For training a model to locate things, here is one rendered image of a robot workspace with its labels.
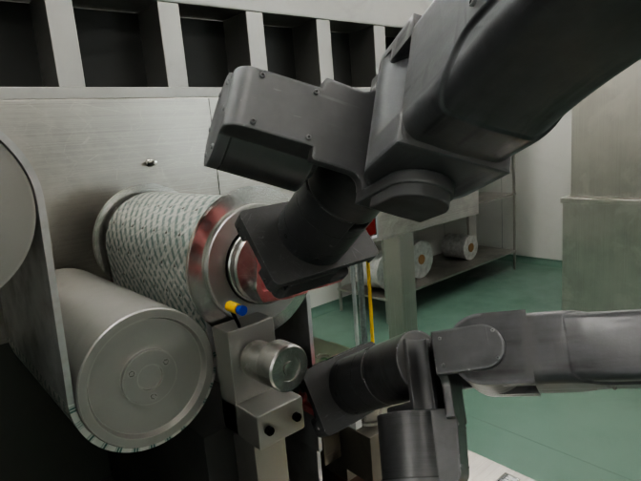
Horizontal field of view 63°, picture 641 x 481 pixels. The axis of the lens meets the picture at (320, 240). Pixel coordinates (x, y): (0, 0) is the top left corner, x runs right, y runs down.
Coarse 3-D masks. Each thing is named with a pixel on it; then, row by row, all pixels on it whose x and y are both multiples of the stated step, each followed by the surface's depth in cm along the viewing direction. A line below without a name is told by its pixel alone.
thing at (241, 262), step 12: (240, 240) 47; (228, 252) 48; (240, 252) 47; (252, 252) 47; (228, 264) 47; (240, 264) 47; (252, 264) 48; (228, 276) 48; (240, 276) 47; (252, 276) 48; (240, 288) 47; (252, 288) 48; (252, 300) 48
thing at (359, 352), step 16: (352, 352) 54; (320, 368) 51; (336, 368) 51; (352, 368) 49; (304, 384) 50; (320, 384) 51; (336, 384) 50; (352, 384) 48; (320, 400) 50; (336, 400) 51; (352, 400) 49; (368, 400) 47; (320, 416) 49; (336, 416) 50; (352, 416) 51; (320, 432) 49
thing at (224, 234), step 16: (240, 208) 48; (224, 224) 47; (224, 240) 47; (208, 256) 46; (224, 256) 47; (208, 272) 46; (224, 272) 47; (208, 288) 47; (224, 288) 48; (224, 304) 48; (256, 304) 50; (272, 304) 51; (288, 304) 53
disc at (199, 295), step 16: (240, 192) 48; (256, 192) 49; (272, 192) 51; (208, 208) 47; (224, 208) 47; (208, 224) 46; (192, 240) 46; (208, 240) 47; (192, 256) 46; (192, 272) 46; (192, 288) 46; (208, 304) 47; (208, 320) 47; (224, 320) 48
